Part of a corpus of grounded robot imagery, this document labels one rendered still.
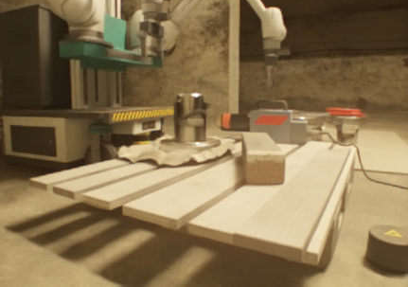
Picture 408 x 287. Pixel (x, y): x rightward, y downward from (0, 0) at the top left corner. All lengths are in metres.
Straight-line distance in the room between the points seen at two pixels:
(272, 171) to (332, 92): 9.34
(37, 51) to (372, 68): 9.34
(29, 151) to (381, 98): 9.44
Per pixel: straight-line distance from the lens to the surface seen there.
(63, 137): 1.45
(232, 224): 0.58
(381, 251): 0.79
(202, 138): 1.20
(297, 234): 0.51
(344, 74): 10.11
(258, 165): 0.82
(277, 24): 1.60
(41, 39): 1.69
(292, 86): 10.35
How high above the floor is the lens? 0.38
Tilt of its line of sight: 7 degrees down
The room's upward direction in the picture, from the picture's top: straight up
